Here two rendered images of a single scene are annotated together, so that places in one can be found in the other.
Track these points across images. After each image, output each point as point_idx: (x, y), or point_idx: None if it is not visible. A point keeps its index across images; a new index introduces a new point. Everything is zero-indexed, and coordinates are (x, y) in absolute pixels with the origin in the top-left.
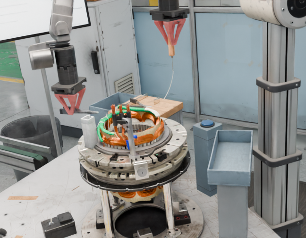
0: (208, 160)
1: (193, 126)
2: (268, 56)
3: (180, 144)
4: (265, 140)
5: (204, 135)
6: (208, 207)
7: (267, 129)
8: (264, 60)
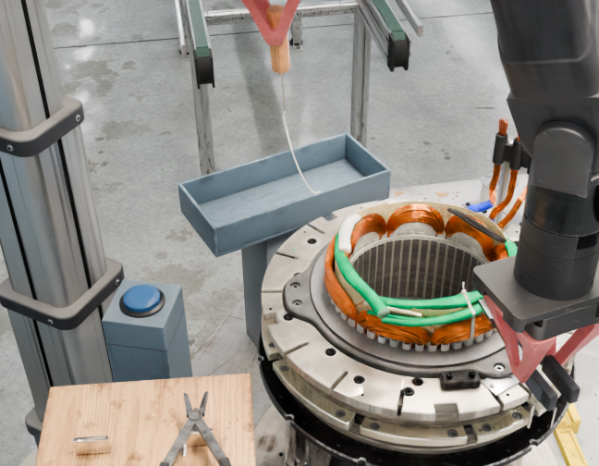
0: (189, 355)
1: (165, 326)
2: (37, 51)
3: (373, 202)
4: (86, 254)
5: (180, 306)
6: None
7: (88, 219)
8: (27, 75)
